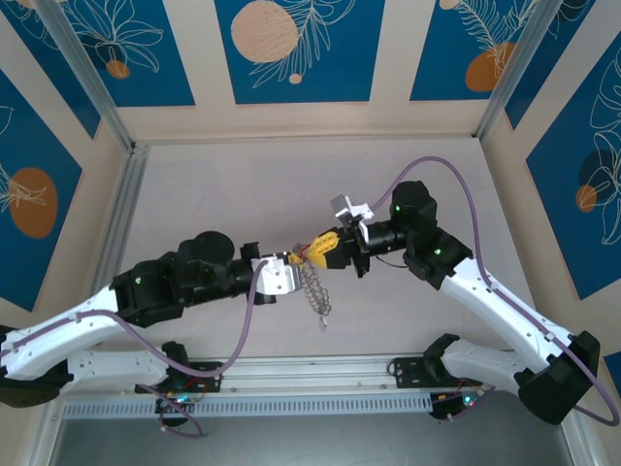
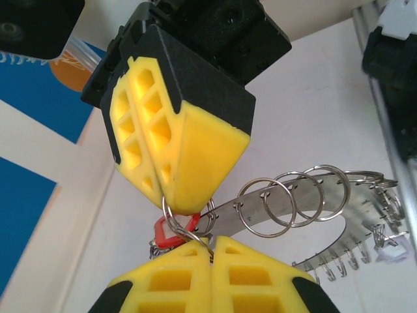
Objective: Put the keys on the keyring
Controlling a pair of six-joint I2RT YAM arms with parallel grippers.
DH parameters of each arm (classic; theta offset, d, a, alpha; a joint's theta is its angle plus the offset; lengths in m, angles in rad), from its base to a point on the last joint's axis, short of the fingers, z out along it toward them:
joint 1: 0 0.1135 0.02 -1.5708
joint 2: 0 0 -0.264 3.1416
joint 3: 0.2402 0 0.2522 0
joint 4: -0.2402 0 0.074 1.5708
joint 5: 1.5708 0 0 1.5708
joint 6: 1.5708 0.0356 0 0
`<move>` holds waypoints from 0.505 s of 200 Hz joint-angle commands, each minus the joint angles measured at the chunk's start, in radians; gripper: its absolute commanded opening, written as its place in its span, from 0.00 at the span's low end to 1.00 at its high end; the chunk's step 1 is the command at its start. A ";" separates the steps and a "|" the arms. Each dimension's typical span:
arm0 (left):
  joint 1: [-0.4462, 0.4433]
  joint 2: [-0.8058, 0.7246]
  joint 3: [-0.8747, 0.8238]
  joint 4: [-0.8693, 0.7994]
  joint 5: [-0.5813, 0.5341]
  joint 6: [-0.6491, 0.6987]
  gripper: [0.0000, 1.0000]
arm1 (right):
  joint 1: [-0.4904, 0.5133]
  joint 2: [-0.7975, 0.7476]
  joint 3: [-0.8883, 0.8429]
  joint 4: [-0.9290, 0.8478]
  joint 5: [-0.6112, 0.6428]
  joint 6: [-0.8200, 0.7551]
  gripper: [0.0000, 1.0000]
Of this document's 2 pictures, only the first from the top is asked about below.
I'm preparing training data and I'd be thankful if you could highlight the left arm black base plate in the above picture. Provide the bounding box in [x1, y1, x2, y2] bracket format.
[135, 361, 224, 395]

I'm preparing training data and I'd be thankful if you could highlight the silver keyring bundle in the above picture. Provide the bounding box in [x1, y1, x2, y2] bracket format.
[293, 241, 334, 316]

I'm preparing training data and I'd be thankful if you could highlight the aluminium table side rail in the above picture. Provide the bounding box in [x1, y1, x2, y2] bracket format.
[96, 144, 150, 292]

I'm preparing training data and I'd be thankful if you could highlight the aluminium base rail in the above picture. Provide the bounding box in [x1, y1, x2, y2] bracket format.
[48, 349, 523, 402]

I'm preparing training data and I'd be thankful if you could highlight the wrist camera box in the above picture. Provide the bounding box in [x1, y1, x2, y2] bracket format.
[250, 251, 298, 296]
[330, 194, 376, 229]

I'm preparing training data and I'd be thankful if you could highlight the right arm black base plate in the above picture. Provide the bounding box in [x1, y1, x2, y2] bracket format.
[390, 357, 481, 392]

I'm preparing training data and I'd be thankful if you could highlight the grey metal panel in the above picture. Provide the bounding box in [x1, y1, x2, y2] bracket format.
[48, 415, 578, 466]

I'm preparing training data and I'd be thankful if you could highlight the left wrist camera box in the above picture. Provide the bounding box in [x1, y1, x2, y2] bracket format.
[250, 251, 298, 296]

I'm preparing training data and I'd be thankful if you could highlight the aluminium frame bar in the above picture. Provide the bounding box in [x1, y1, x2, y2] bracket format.
[26, 405, 67, 466]
[557, 421, 599, 466]

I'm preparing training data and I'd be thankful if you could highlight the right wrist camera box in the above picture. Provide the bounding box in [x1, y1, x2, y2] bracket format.
[330, 194, 376, 229]

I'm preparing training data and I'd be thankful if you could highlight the aluminium corner post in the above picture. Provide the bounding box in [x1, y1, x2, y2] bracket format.
[474, 0, 552, 140]
[36, 0, 137, 152]

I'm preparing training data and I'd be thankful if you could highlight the grey slotted cable duct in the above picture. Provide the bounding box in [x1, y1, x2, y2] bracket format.
[61, 392, 434, 419]

